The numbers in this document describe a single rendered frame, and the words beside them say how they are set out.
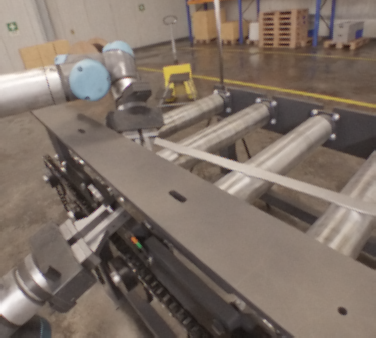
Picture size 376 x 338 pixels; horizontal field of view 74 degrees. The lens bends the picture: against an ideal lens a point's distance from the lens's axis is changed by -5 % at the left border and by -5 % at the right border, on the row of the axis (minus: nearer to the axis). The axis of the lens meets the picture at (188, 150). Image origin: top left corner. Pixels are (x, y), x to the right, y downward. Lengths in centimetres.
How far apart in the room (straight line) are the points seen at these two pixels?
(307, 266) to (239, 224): 7
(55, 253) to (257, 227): 31
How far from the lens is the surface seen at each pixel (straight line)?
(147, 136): 63
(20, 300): 47
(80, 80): 51
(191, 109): 135
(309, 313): 23
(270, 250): 26
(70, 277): 42
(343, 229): 67
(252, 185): 79
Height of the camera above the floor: 137
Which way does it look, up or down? 29 degrees down
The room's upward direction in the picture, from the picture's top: 8 degrees counter-clockwise
